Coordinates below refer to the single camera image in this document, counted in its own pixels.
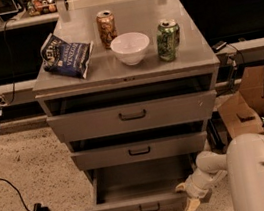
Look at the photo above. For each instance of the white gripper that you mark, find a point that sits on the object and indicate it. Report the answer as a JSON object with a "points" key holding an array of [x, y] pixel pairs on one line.
{"points": [[196, 187]]}

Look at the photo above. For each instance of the grey bottom drawer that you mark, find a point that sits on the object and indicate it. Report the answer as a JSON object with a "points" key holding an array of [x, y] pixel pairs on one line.
{"points": [[142, 186]]}

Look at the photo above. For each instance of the grey drawer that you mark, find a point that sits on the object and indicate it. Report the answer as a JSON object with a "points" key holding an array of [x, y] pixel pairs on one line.
{"points": [[139, 151], [142, 186], [133, 117]]}

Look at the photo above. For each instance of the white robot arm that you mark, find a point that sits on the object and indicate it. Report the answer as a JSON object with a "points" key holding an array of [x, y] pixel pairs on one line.
{"points": [[242, 164]]}

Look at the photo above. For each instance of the grey middle drawer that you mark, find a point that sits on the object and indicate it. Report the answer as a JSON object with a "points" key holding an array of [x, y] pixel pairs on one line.
{"points": [[139, 151]]}

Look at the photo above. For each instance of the grey drawer cabinet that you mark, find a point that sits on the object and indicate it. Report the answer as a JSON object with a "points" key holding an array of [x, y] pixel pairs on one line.
{"points": [[111, 83]]}

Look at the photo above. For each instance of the grey top drawer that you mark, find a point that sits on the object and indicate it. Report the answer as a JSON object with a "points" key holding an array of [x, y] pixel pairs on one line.
{"points": [[133, 117]]}

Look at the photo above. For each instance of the cardboard box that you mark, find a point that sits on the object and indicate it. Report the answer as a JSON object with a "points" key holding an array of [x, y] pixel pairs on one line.
{"points": [[243, 111]]}

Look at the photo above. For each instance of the small black device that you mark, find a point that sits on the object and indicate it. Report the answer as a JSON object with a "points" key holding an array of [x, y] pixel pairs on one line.
{"points": [[218, 46]]}

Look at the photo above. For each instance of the white bowl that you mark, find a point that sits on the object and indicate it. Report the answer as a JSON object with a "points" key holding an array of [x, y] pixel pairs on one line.
{"points": [[130, 48]]}

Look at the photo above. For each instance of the green soda can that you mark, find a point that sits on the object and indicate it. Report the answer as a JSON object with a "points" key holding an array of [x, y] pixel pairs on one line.
{"points": [[168, 39]]}

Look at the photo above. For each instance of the blue chip bag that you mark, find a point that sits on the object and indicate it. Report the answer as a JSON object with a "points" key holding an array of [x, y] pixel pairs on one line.
{"points": [[67, 59]]}

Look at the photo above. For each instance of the orange soda can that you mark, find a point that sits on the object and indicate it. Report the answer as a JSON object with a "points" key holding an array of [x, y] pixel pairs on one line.
{"points": [[106, 27]]}

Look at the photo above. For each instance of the group of colourful bottles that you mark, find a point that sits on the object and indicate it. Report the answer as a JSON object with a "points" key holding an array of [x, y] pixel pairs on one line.
{"points": [[40, 7]]}

